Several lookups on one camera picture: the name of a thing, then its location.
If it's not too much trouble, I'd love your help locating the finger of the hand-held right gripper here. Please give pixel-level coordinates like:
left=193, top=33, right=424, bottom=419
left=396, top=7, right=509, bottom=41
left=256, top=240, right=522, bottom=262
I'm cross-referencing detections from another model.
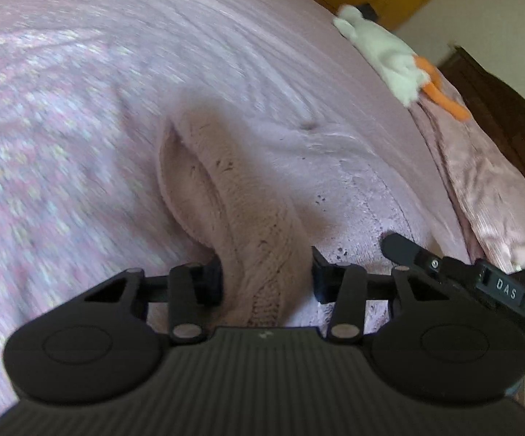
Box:
left=380, top=233, right=445, bottom=279

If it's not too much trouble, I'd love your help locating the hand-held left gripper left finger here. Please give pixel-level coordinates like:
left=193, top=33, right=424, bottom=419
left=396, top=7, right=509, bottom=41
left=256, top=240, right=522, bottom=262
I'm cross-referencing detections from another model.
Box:
left=83, top=261, right=225, bottom=345

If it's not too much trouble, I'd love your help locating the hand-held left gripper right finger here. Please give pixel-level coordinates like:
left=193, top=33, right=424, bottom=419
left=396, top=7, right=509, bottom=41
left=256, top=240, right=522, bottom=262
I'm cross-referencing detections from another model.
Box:
left=311, top=246, right=467, bottom=342

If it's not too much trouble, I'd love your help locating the pink fleece garment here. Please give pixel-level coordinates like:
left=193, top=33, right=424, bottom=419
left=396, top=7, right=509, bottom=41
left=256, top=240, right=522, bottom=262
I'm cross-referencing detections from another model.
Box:
left=158, top=109, right=323, bottom=328

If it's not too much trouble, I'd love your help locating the pink satin pillow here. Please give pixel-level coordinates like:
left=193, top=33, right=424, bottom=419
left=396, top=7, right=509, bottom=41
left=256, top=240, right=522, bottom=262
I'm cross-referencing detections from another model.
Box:
left=409, top=72, right=525, bottom=274

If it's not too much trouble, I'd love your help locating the lilac fleece blanket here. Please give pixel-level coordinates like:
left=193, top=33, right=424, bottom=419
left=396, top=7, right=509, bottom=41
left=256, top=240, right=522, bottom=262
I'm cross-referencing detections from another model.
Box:
left=0, top=0, right=469, bottom=328

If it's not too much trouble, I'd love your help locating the dark wooden headboard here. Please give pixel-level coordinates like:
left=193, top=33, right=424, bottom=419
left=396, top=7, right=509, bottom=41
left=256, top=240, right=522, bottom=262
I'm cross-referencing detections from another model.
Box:
left=439, top=45, right=525, bottom=230

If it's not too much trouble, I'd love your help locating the white and orange plush toy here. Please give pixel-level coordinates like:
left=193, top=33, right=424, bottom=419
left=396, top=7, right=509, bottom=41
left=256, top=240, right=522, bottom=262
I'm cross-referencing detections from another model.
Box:
left=332, top=4, right=471, bottom=122

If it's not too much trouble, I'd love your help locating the pink floral bed sheet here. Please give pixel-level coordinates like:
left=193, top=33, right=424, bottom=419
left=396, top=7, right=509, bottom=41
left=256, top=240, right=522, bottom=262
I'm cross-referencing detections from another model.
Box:
left=0, top=27, right=186, bottom=423

